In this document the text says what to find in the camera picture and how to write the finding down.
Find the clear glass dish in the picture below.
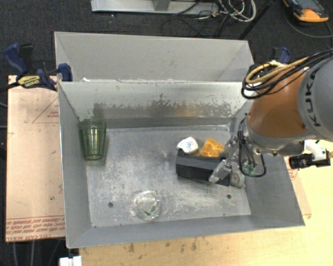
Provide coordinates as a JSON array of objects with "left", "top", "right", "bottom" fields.
[{"left": 130, "top": 190, "right": 163, "bottom": 222}]

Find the green clear plastic cup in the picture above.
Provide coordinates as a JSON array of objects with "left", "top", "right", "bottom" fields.
[{"left": 78, "top": 118, "right": 108, "bottom": 161}]

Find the dark green flat block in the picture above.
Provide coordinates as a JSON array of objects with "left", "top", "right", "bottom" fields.
[{"left": 175, "top": 149, "right": 231, "bottom": 187}]

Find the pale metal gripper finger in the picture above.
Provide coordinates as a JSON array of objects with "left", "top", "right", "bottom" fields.
[
  {"left": 209, "top": 160, "right": 226, "bottom": 181},
  {"left": 214, "top": 160, "right": 232, "bottom": 183}
]

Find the grey metal bin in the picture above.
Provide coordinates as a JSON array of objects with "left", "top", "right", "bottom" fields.
[{"left": 54, "top": 31, "right": 306, "bottom": 249}]

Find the white small packet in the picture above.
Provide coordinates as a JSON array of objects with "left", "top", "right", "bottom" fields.
[{"left": 176, "top": 136, "right": 199, "bottom": 155}]

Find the orange patterned sponge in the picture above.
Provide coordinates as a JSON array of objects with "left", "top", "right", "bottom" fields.
[{"left": 198, "top": 137, "right": 225, "bottom": 158}]

